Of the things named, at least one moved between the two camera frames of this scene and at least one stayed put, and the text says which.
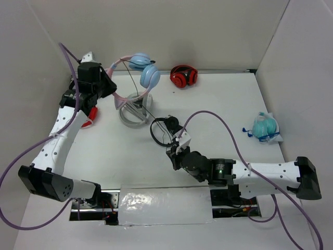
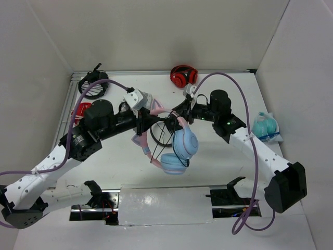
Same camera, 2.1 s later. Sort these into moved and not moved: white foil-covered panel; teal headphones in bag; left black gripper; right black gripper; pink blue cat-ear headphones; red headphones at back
Moved: pink blue cat-ear headphones; left black gripper; right black gripper
Not moved: red headphones at back; teal headphones in bag; white foil-covered panel
